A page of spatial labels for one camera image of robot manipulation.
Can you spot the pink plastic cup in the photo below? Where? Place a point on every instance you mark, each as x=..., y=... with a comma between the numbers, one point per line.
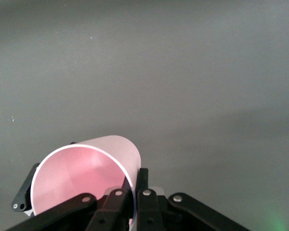
x=74, y=173

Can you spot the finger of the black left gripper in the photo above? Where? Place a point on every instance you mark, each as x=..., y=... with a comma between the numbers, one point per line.
x=20, y=202

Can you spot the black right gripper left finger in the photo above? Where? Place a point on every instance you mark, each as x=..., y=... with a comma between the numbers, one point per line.
x=74, y=207

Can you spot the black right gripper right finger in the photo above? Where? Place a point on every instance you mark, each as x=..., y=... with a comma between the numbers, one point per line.
x=147, y=211

